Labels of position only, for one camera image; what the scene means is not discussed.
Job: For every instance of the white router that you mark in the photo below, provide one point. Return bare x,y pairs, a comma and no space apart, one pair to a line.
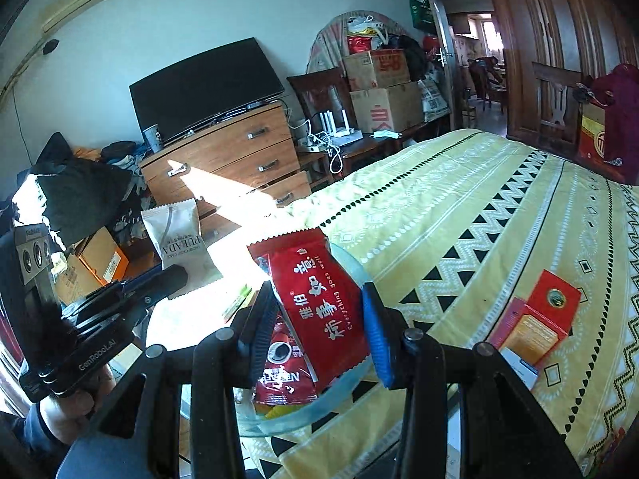
342,132

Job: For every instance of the yellow patterned bedsheet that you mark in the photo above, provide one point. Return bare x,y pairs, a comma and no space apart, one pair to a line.
474,209

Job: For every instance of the white grey box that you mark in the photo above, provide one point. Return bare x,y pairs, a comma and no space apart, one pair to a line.
521,366

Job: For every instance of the wooden door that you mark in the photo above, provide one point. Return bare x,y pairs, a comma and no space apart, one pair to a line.
439,35

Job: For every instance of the plain cardboard box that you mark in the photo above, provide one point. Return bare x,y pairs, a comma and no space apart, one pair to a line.
374,67

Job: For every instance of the blue face mask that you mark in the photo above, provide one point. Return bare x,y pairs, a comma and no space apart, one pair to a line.
387,134

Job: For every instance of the white plastic bag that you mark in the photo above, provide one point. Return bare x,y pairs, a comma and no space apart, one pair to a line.
364,25

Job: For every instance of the grey cup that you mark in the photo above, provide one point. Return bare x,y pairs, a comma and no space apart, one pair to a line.
153,138

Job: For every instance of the person's left hand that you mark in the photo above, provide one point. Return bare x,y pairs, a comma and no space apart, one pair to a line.
70,414

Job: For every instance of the yellow snack packet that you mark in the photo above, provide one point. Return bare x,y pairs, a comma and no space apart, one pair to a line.
279,411

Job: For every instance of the glass bowl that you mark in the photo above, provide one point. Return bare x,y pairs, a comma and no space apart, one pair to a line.
339,395

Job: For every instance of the red coffee packet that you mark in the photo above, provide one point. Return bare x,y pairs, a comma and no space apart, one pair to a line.
284,376

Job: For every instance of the round patterned board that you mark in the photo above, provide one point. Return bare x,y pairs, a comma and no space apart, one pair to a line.
327,42

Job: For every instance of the black television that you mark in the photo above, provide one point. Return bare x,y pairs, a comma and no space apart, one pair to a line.
199,85

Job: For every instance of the white power strip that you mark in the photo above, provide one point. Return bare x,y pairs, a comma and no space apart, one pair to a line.
312,143

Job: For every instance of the green stick packet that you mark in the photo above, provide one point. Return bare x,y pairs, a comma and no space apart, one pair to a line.
238,302

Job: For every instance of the green door sign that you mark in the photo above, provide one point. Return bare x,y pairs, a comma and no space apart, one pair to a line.
421,12

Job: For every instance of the black cloth bag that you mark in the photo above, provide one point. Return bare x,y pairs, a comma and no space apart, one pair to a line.
75,194

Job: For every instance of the black wall pipe cap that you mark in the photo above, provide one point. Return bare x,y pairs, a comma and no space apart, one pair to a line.
50,47

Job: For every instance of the dark wooden chair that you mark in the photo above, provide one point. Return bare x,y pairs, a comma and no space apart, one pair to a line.
314,87

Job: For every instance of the red white print snack packet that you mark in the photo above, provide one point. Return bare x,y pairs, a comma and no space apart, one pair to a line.
319,304

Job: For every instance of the wooden dresser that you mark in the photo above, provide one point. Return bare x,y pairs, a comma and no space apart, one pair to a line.
234,147

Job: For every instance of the red orange box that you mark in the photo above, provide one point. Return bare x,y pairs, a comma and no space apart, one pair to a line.
544,314

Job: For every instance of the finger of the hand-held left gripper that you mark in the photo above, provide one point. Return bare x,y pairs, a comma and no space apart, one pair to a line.
110,317
154,284

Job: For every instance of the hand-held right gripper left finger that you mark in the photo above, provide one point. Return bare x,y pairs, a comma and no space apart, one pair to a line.
259,334

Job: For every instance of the person's left forearm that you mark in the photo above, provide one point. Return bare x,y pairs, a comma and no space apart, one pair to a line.
25,424

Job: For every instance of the dark wooden side table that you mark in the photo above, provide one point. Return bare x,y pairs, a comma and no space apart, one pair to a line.
379,148

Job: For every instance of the printed shopping bag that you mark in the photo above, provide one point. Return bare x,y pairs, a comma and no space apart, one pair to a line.
432,95

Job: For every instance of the carved wooden chair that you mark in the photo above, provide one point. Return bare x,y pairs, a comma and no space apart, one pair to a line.
554,105

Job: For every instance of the red gift bag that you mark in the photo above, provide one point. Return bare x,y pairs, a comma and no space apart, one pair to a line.
596,139

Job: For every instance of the orange cardboard box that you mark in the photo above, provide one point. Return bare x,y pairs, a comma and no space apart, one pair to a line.
95,264

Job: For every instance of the wooden wardrobe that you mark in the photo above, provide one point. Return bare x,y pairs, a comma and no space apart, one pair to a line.
559,10

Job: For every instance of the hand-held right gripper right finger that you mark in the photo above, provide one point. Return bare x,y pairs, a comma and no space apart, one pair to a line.
377,339

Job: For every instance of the red print cardboard box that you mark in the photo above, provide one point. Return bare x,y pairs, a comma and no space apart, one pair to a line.
387,107

